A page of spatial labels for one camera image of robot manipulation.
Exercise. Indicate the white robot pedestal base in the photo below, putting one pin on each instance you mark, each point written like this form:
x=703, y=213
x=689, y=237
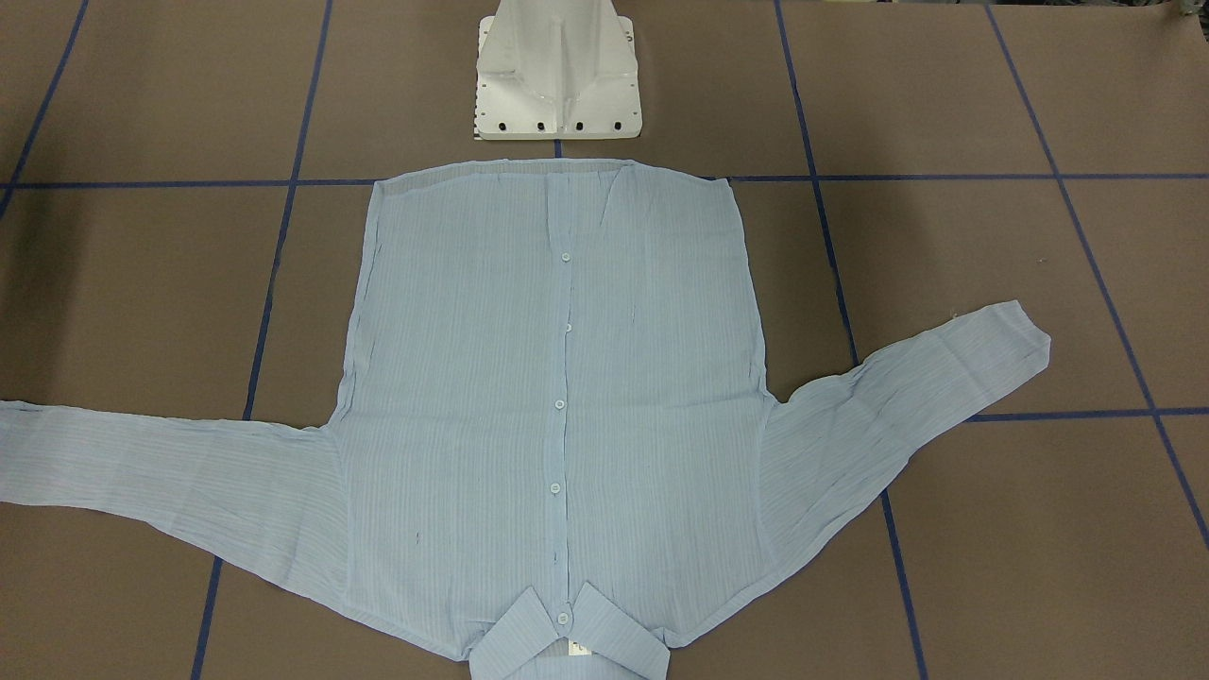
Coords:
x=557, y=71

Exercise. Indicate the light blue button shirt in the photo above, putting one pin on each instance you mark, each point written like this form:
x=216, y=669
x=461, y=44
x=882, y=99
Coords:
x=553, y=453

